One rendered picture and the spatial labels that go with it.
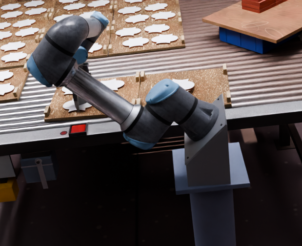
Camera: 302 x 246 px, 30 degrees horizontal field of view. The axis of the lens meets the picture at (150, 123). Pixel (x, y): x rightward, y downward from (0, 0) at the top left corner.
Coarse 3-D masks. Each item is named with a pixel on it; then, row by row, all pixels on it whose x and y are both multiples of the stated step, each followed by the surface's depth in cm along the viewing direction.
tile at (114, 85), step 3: (102, 81) 269; (105, 81) 268; (108, 81) 268; (111, 81) 268; (114, 81) 267; (117, 81) 267; (120, 81) 267; (105, 84) 265; (108, 84) 265; (111, 84) 265; (114, 84) 264; (117, 84) 264; (120, 84) 264; (123, 84) 263; (111, 87) 262; (114, 87) 262; (117, 87) 261; (120, 87) 262; (114, 90) 260; (117, 90) 259
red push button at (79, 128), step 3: (72, 126) 239; (75, 126) 239; (78, 126) 238; (81, 126) 238; (84, 126) 238; (72, 129) 237; (75, 129) 237; (78, 129) 236; (81, 129) 236; (84, 129) 236; (72, 132) 235
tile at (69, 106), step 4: (72, 100) 256; (64, 104) 253; (68, 104) 253; (72, 104) 252; (84, 104) 251; (88, 104) 251; (64, 108) 251; (68, 108) 250; (72, 108) 249; (80, 108) 248; (84, 108) 248; (88, 108) 249
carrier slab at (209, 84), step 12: (180, 72) 269; (192, 72) 267; (204, 72) 265; (216, 72) 264; (144, 84) 262; (204, 84) 255; (216, 84) 254; (228, 84) 252; (144, 96) 253; (204, 96) 246; (216, 96) 244
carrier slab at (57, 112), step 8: (104, 80) 272; (120, 80) 269; (128, 80) 268; (56, 88) 270; (120, 88) 262; (128, 88) 261; (136, 88) 260; (56, 96) 263; (64, 96) 262; (72, 96) 261; (128, 96) 254; (136, 96) 254; (56, 104) 256; (56, 112) 250; (64, 112) 249; (72, 112) 248; (80, 112) 247; (88, 112) 246; (96, 112) 245; (48, 120) 246; (56, 120) 246; (64, 120) 246
